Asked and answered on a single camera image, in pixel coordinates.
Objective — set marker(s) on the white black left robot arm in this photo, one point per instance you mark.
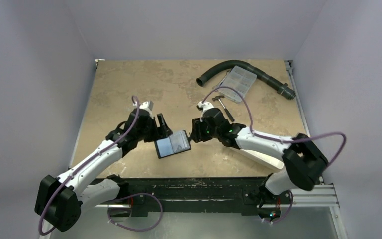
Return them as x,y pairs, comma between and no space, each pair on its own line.
85,171

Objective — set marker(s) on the small black-handled hammer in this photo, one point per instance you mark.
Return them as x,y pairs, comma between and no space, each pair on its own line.
219,98

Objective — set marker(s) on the clear plastic compartment box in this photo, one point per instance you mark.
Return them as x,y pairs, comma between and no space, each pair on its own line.
240,80

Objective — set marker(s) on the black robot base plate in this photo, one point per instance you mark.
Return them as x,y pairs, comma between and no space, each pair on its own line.
242,195

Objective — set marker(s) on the black leather card holder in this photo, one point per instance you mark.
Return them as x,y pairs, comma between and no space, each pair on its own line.
174,144

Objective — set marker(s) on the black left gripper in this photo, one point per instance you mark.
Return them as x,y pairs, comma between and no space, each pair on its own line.
163,131

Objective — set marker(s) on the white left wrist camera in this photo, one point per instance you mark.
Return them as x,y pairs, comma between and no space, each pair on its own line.
147,105

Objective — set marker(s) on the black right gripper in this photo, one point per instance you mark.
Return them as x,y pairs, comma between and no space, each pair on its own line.
197,128

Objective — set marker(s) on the aluminium frame rail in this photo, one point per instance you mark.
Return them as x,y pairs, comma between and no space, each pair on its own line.
321,197

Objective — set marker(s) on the silver open-end wrench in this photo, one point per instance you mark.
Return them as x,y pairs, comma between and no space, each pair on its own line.
216,87

